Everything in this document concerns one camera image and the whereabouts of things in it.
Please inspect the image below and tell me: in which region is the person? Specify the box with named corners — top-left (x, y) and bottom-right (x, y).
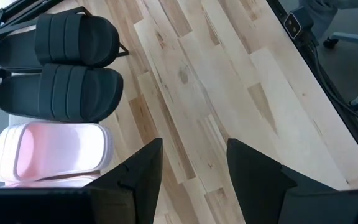
top-left (298, 0), bottom-right (358, 39)

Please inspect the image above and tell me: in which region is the black camera cable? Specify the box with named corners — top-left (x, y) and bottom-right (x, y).
top-left (303, 36), bottom-right (358, 131)

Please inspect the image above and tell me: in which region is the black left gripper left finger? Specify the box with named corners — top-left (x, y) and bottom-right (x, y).
top-left (0, 138), bottom-right (165, 224)

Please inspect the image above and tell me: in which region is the office chair base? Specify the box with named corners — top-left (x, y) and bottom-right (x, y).
top-left (323, 30), bottom-right (358, 112)

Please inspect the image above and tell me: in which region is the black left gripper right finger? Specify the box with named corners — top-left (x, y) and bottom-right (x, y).
top-left (226, 138), bottom-right (358, 224)

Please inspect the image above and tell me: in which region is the small black table camera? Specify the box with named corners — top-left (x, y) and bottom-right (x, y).
top-left (283, 6), bottom-right (315, 40)

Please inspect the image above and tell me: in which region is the wooden shelf with black frame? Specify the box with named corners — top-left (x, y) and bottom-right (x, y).
top-left (0, 6), bottom-right (130, 125)

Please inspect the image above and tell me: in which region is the black slide sandal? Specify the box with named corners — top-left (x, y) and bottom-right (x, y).
top-left (0, 12), bottom-right (121, 74)
top-left (0, 63), bottom-right (125, 124)

